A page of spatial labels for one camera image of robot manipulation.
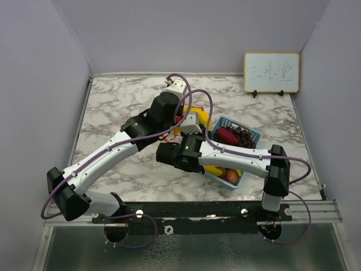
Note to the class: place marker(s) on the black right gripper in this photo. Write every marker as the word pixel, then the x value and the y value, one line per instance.
pixel 199 136

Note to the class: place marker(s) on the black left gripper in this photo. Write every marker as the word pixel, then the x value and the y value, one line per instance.
pixel 180 109

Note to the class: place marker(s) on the yellow banana bunch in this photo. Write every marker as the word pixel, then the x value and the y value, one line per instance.
pixel 219 172
pixel 203 116

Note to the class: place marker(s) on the clear orange zip bag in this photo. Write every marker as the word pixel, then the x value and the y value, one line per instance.
pixel 170 137

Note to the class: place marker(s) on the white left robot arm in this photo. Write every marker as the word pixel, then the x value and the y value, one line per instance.
pixel 69 188

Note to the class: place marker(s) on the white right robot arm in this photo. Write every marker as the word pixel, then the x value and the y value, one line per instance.
pixel 276 184

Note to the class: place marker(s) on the purple sweet potato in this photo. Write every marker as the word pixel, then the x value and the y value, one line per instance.
pixel 226 137

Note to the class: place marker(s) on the light blue plastic basket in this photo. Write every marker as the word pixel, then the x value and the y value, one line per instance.
pixel 242 160

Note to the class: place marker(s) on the red brown round fruit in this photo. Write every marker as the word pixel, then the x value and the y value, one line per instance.
pixel 232 177

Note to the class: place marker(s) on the dark grape bunch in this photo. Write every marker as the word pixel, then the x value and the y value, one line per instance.
pixel 241 137

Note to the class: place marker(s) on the small framed whiteboard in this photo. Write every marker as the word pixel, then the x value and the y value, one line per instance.
pixel 271 72

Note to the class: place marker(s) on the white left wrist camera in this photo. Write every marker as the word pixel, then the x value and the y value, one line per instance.
pixel 176 87

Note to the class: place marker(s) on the black mounting rail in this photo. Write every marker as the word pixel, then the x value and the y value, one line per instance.
pixel 185 218

